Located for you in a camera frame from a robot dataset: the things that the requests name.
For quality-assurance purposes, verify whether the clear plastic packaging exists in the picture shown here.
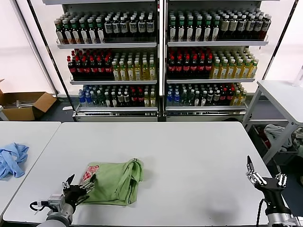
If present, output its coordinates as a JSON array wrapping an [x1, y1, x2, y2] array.
[[3, 99, 33, 109]]

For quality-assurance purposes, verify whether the black left camera cable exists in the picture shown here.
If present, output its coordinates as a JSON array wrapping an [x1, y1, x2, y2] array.
[[29, 201, 50, 215]]

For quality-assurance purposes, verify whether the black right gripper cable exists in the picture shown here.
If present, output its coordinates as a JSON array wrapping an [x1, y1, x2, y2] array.
[[256, 198, 267, 227]]

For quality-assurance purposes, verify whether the dark bottle tan label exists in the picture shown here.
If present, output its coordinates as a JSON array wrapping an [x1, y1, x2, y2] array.
[[229, 14, 239, 39], [220, 14, 230, 40]]

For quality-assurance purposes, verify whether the dark storage crate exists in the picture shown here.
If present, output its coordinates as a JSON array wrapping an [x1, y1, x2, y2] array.
[[250, 124, 303, 166]]

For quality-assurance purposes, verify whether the green t-shirt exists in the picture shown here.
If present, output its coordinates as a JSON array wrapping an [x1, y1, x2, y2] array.
[[79, 157, 144, 207]]

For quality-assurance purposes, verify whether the red cloth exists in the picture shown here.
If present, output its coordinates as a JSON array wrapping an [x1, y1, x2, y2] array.
[[259, 132, 270, 148]]

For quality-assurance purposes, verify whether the pale grey crumpled cloth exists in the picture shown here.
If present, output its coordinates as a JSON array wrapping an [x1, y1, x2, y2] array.
[[263, 123, 293, 153]]

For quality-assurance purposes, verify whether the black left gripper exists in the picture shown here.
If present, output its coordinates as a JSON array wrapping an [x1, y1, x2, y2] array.
[[62, 174, 97, 206]]

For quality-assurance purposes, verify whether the grey drinks display rack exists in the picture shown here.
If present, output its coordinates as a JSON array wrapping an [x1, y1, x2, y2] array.
[[163, 0, 270, 122], [42, 0, 164, 123]]

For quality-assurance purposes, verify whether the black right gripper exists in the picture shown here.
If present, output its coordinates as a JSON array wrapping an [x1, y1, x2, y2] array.
[[245, 155, 291, 216]]

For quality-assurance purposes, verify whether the white side table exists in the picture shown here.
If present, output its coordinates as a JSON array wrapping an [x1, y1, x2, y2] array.
[[241, 79, 303, 165]]

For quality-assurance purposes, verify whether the open cardboard box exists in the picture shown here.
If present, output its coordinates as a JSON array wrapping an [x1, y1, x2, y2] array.
[[0, 78, 57, 122]]

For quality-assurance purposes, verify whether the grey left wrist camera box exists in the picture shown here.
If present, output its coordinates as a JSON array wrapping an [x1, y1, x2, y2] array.
[[48, 194, 66, 209]]

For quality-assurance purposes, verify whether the blue crumpled cloth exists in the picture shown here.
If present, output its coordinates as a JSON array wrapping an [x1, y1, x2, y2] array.
[[0, 142, 30, 182]]

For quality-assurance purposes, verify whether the black slanted frame pole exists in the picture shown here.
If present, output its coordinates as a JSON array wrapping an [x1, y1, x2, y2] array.
[[261, 0, 301, 80], [26, 0, 78, 123]]

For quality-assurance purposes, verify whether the white slanted frame bar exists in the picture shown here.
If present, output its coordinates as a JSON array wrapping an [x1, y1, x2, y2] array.
[[9, 0, 59, 97]]

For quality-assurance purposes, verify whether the olive grey crumpled cloth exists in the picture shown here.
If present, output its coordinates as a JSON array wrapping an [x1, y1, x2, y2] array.
[[291, 127, 303, 149]]

